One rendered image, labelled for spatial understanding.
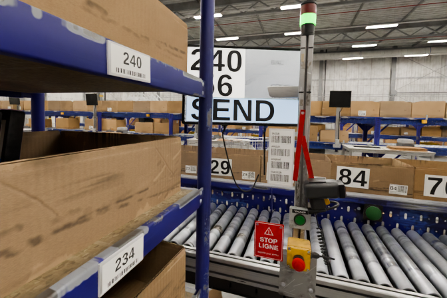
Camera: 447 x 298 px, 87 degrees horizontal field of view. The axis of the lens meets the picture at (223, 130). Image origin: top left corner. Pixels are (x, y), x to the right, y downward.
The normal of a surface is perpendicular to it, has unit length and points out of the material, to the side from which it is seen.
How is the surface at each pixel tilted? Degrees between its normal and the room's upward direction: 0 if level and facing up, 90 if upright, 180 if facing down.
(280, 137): 90
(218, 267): 90
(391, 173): 90
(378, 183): 91
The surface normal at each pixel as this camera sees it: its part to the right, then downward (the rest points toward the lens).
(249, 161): -0.29, 0.04
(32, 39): 0.95, 0.04
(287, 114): 0.04, -0.02
